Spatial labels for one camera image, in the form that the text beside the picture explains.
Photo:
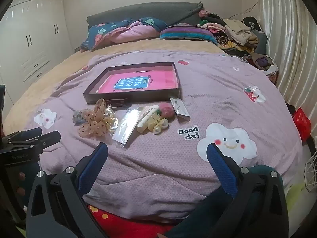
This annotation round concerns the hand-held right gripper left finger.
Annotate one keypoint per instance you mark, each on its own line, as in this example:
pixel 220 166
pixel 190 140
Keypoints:
pixel 94 167

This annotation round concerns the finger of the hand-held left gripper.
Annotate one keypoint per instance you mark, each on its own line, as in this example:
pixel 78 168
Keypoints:
pixel 28 133
pixel 47 138

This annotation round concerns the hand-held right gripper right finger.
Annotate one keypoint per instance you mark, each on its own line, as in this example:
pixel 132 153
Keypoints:
pixel 220 171

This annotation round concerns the grey hairpin pack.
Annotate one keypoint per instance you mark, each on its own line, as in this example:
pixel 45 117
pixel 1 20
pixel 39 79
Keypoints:
pixel 78 117

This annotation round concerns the polka dot bow hair clip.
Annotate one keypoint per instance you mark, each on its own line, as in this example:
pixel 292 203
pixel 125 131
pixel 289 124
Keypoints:
pixel 95 126

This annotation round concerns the clear plastic packet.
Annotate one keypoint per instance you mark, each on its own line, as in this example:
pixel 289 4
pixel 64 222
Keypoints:
pixel 126 129

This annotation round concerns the cream hair clip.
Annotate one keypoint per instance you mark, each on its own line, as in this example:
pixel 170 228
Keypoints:
pixel 146 119

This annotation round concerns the yellow hair claw clip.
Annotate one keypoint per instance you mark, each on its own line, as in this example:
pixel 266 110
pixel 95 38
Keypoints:
pixel 152 122
pixel 161 127

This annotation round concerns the earring card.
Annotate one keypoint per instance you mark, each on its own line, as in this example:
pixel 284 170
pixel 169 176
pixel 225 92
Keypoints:
pixel 180 107

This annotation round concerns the pink shallow box tray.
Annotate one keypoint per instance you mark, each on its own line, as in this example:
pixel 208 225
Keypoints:
pixel 123 98

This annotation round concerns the person's teal pants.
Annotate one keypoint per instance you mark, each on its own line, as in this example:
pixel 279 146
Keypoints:
pixel 198 218

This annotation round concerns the red floral cloth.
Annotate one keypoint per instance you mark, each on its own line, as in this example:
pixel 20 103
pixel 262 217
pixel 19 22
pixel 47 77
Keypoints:
pixel 118 223

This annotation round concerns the beige bed sheet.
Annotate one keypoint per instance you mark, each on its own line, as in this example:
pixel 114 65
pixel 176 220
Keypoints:
pixel 62 64

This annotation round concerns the purple printed blanket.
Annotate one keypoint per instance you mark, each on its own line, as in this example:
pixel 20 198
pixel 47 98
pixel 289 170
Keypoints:
pixel 198 91

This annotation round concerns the white wardrobe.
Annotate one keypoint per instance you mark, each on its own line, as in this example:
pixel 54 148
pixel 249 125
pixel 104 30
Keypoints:
pixel 37 42

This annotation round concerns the red plastic bag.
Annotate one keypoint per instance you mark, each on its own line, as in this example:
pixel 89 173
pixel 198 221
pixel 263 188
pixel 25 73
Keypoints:
pixel 301 122

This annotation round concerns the pink book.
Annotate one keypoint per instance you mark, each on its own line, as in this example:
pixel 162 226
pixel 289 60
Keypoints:
pixel 161 79

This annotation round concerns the bag of clothes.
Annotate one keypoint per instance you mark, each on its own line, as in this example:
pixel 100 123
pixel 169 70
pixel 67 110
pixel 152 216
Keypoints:
pixel 262 62

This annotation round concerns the floral blue pink quilt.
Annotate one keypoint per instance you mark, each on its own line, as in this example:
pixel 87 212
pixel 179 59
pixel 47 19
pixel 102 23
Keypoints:
pixel 128 33

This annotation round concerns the pile of clothes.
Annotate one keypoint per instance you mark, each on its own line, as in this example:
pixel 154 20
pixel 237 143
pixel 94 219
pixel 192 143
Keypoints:
pixel 237 32

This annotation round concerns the striped purple pillow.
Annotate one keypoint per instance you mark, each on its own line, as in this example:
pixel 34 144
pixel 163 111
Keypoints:
pixel 188 33

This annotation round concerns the white curtain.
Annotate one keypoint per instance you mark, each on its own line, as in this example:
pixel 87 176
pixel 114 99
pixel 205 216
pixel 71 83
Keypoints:
pixel 292 42

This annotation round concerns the grey headboard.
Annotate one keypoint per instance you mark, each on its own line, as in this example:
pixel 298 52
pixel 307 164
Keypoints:
pixel 148 11

